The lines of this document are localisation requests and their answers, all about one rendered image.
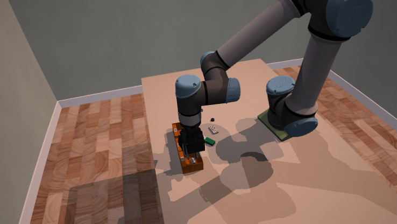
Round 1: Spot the white domino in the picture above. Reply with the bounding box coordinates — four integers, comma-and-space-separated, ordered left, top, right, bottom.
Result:
209, 125, 218, 134

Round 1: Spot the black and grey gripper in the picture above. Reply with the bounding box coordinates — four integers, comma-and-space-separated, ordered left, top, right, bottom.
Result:
178, 120, 205, 160

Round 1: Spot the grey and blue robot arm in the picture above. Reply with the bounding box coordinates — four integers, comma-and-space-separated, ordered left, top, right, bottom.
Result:
175, 0, 374, 137

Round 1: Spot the green and white eraser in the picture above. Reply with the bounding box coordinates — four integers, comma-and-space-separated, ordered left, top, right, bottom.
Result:
203, 136, 215, 146

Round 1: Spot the orange rack of bins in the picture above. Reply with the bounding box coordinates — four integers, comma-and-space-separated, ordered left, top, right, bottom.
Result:
172, 122, 203, 174

